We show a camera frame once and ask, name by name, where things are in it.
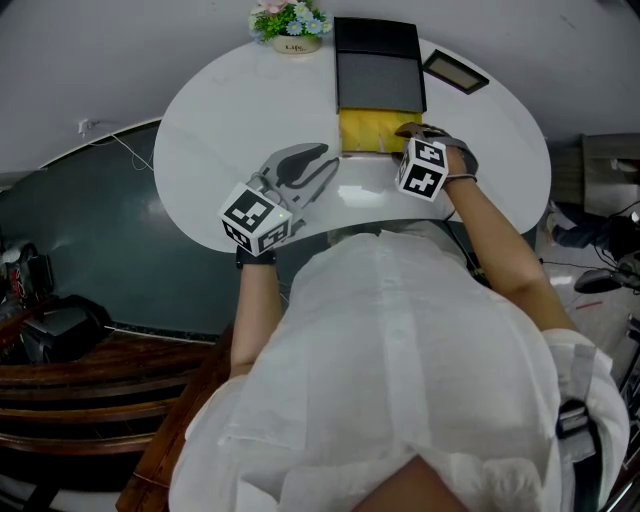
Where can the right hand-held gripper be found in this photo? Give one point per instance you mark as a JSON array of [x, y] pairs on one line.
[[422, 170]]

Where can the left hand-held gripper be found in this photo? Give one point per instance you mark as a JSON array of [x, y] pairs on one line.
[[255, 220]]

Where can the yellow box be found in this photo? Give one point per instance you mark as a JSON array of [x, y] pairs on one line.
[[365, 131]]

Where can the white curved table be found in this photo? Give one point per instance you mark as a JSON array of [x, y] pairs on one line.
[[240, 140]]

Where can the person's right forearm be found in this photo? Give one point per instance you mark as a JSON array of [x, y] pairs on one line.
[[500, 250]]

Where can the person's left forearm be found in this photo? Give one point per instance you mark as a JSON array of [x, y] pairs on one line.
[[257, 320]]

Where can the black wristband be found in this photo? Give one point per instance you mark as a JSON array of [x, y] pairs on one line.
[[255, 259]]

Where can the potted flowers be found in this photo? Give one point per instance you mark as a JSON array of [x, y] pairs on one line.
[[292, 27]]

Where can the grey shelf unit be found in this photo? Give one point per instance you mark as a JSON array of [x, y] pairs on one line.
[[612, 167]]

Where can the person's white clothing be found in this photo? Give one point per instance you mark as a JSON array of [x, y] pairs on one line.
[[390, 360]]

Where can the black bag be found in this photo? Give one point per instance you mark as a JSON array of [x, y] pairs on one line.
[[65, 327]]

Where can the black cart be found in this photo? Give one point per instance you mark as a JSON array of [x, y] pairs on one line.
[[25, 275]]

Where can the wooden bench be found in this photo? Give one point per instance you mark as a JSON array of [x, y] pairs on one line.
[[90, 400]]

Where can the person's chest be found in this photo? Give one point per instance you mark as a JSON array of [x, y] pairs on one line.
[[410, 487]]

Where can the black picture frame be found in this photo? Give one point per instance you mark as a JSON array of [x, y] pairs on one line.
[[455, 71]]

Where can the white wall socket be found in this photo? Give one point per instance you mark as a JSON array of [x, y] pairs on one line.
[[86, 126]]

